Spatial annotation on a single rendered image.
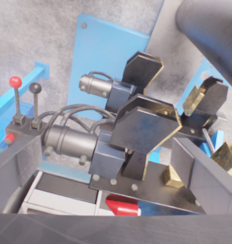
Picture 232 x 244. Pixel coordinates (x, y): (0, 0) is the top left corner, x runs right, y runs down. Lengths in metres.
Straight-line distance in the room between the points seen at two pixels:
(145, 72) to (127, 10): 0.59
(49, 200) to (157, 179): 0.43
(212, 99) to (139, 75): 0.43
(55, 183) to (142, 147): 0.33
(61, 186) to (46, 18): 1.24
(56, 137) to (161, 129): 0.36
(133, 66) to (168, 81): 0.53
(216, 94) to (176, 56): 0.42
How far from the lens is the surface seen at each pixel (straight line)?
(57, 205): 0.63
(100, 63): 1.39
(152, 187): 0.75
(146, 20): 1.42
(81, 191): 0.67
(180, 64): 1.37
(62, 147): 0.65
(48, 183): 0.68
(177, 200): 0.78
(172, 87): 1.43
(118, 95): 0.98
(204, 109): 1.12
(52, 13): 1.54
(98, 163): 0.63
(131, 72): 0.95
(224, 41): 0.58
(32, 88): 0.55
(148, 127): 0.53
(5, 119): 1.83
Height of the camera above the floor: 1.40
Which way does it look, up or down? 51 degrees down
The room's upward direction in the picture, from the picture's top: 170 degrees counter-clockwise
